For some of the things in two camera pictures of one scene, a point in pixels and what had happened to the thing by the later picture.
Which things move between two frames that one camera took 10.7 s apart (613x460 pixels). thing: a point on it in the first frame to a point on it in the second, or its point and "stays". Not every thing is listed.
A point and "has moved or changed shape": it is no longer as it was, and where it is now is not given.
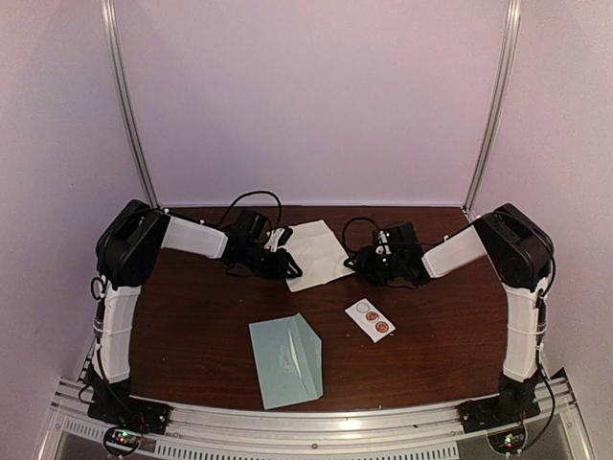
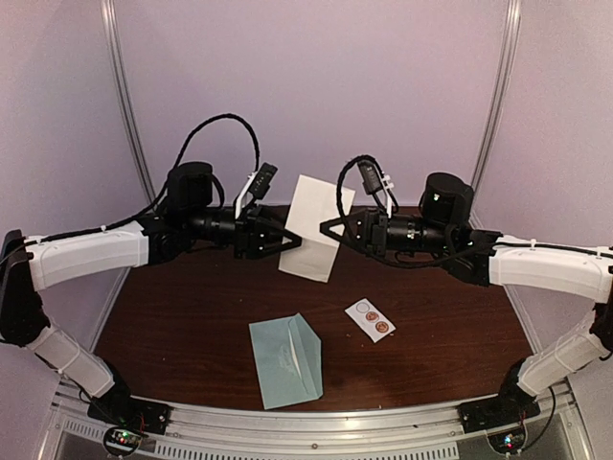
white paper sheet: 318,255 has moved or changed shape
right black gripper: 364,266 to 364,243
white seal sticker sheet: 371,319 stays
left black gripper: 279,271 to 251,234
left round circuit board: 123,440 stays
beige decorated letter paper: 294,354 stays
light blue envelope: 288,358 stays
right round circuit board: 509,441 stays
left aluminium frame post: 116,47 stays
